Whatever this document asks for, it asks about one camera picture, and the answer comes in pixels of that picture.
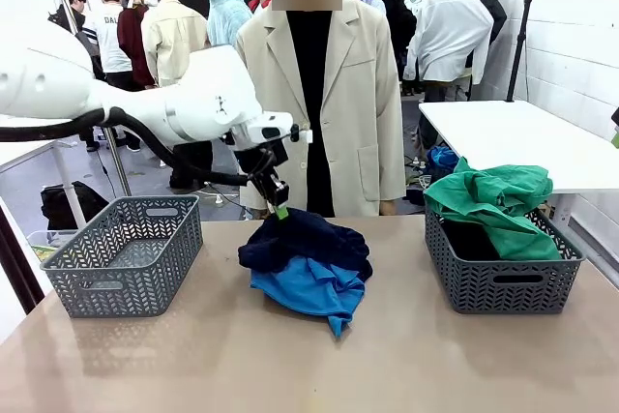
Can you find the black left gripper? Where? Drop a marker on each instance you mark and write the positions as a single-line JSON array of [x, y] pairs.
[[261, 156]]

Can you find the navy garment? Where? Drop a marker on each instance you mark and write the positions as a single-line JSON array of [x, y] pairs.
[[309, 244]]

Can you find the bright blue garment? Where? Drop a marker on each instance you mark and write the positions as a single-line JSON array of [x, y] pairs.
[[309, 287]]

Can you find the green garment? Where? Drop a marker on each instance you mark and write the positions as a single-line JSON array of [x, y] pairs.
[[498, 190]]

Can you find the black garment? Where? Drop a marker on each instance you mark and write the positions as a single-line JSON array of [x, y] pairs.
[[471, 241]]

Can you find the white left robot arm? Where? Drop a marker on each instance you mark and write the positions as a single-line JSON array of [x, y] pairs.
[[203, 103]]

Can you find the person's left hand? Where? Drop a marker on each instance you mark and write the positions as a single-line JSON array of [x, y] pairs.
[[388, 208]]

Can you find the small white floor socket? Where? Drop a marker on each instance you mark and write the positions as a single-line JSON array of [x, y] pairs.
[[217, 197]]

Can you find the white side table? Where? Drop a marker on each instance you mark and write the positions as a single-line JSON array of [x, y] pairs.
[[508, 142]]

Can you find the person in beige coat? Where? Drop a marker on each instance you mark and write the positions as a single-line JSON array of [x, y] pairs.
[[358, 94]]

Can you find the black tripod stand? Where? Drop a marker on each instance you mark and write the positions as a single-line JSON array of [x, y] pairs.
[[520, 45]]

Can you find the metal pole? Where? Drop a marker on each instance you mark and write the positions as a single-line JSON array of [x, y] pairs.
[[118, 161]]

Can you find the blue bag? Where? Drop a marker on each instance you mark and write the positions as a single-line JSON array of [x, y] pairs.
[[442, 159]]

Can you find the mannequin in black jacket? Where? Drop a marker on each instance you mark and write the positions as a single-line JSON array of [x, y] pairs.
[[493, 11]]

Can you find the grey woven plastic basket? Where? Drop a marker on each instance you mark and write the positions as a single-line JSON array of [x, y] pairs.
[[121, 287], [503, 297]]

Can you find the mannequin in cream jacket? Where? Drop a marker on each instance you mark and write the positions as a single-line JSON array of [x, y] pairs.
[[169, 40]]

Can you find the mannequin in white shirt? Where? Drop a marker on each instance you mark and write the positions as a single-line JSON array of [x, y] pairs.
[[450, 31]]

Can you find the black bag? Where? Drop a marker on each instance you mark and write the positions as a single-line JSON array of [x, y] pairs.
[[72, 205]]

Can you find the mannequin in maroon top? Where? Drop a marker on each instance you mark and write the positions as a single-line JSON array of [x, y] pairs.
[[130, 45]]

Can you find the person in white jersey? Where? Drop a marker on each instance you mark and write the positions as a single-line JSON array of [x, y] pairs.
[[111, 40]]

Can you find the clear plastic container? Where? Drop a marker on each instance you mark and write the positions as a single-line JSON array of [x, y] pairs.
[[48, 244]]

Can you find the person in dark striped jacket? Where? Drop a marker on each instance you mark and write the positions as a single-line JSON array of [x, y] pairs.
[[72, 16]]

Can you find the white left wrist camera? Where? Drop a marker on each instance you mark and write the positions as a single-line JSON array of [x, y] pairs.
[[301, 134]]

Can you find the black stand post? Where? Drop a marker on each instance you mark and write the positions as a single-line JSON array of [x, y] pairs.
[[19, 258]]

